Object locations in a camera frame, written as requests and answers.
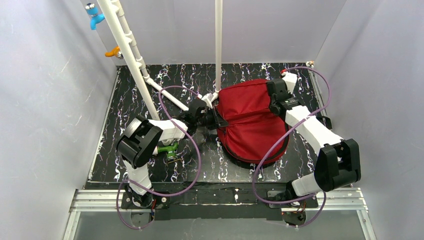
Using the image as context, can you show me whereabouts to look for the red student backpack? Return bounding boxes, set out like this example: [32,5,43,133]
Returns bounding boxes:
[216,79,296,165]

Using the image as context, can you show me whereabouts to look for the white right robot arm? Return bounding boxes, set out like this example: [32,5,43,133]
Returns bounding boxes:
[266,78,361,202]

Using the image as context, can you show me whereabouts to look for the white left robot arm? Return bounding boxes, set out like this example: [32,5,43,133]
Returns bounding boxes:
[116,99,229,208]

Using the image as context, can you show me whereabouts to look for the green pipe clamp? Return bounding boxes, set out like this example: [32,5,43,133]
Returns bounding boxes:
[157,141,179,161]

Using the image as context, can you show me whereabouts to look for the orange pipe fitting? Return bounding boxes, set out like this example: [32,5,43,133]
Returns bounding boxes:
[104,46,124,60]

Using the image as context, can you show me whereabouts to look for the blue pipe fitting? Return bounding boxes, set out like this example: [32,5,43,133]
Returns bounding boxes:
[84,2,105,30]

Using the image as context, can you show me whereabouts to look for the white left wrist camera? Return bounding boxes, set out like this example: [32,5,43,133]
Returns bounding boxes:
[197,92,219,109]

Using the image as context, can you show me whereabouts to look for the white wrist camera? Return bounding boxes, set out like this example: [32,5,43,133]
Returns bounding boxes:
[281,69,299,94]
[197,92,219,109]

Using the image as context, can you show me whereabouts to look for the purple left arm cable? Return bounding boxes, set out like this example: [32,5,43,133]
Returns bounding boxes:
[115,85,204,231]

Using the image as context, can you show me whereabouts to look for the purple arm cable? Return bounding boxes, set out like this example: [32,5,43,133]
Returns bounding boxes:
[251,66,332,229]
[115,85,204,231]

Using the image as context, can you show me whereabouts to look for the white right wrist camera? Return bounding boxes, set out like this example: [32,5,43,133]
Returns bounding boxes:
[281,69,299,94]

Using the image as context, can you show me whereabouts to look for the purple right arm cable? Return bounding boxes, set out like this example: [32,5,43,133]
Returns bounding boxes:
[251,66,332,229]

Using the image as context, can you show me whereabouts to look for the white PVC pipe frame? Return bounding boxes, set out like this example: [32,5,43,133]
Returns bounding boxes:
[96,0,223,119]

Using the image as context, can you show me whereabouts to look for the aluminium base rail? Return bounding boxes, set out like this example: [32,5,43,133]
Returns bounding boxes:
[62,59,369,240]

